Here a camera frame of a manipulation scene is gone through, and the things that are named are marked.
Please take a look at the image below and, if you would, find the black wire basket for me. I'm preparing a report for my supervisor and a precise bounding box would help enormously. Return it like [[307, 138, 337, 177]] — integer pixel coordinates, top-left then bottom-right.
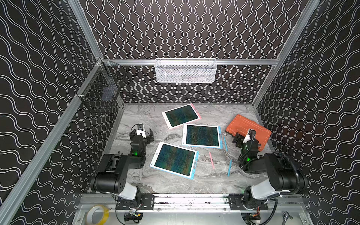
[[79, 59, 128, 114]]

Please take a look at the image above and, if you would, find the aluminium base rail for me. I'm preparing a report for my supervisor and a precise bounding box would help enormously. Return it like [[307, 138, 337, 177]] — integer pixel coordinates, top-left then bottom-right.
[[80, 193, 306, 213]]

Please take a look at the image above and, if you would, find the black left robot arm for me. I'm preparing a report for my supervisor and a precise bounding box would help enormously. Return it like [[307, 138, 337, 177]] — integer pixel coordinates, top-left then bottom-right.
[[91, 124, 154, 203]]

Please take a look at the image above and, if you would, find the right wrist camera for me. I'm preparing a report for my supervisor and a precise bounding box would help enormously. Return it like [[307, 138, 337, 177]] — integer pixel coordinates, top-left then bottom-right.
[[243, 129, 257, 143]]

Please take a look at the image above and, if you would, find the white wire mesh basket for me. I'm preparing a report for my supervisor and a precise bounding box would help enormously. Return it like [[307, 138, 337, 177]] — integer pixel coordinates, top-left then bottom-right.
[[154, 58, 218, 83]]

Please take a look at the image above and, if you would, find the yellow tape roll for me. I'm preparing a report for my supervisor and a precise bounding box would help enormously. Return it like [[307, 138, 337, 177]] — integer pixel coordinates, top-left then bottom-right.
[[85, 205, 110, 225]]

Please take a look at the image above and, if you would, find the blue writing tablet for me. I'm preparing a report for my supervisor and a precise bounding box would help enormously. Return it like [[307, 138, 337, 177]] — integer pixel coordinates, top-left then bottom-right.
[[182, 124, 223, 149], [150, 142, 199, 180]]

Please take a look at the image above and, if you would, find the blue stylus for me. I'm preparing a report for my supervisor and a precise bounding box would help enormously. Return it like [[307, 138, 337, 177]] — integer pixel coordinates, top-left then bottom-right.
[[227, 159, 232, 177], [223, 136, 228, 152]]

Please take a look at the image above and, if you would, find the pink stylus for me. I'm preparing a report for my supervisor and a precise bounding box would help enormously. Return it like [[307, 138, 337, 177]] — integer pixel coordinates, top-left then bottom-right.
[[209, 152, 215, 170]]

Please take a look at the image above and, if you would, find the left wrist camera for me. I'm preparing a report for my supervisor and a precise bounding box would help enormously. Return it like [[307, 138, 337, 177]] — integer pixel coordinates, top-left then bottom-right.
[[136, 124, 147, 138]]

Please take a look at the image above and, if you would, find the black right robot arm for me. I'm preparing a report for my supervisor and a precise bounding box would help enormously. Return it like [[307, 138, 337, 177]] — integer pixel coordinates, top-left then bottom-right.
[[232, 129, 308, 202]]

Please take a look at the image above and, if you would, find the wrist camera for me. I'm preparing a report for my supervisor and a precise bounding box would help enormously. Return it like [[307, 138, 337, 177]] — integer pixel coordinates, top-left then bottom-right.
[[136, 124, 147, 138], [243, 129, 257, 143]]

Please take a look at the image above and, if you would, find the orange plastic tool case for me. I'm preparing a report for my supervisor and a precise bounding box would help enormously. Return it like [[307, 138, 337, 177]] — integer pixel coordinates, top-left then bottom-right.
[[226, 114, 272, 152]]

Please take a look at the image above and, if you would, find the pink framed writing tablet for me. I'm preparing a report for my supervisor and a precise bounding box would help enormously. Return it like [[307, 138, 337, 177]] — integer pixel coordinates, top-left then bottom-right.
[[162, 104, 201, 129]]

